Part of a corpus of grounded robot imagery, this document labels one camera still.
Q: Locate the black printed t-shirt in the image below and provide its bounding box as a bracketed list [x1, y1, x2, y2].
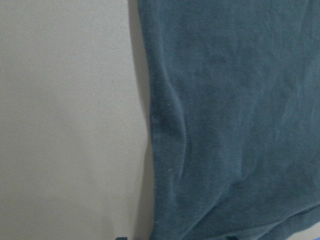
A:
[137, 0, 320, 240]

